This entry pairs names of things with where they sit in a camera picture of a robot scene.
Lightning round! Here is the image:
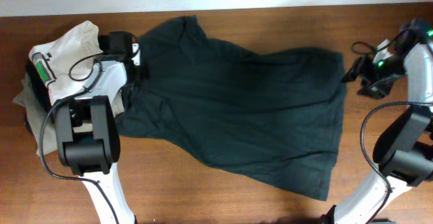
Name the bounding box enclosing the dark green t-shirt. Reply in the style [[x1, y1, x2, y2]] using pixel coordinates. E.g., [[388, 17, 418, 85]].
[[116, 16, 346, 201]]

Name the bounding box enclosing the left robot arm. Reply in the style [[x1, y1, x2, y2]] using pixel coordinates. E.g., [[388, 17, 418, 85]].
[[54, 43, 140, 223]]

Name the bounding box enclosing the black folded garment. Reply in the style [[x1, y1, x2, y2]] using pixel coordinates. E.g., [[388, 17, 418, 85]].
[[25, 34, 112, 125]]

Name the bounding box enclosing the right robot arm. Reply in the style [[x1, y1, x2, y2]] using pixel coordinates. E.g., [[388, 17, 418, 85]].
[[319, 26, 432, 224]]

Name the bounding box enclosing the beige folded cloth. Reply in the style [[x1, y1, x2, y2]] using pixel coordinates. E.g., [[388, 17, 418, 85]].
[[12, 73, 124, 156]]

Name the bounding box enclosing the white folded t-shirt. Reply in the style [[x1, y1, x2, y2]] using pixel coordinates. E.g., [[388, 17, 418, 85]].
[[28, 21, 102, 104]]

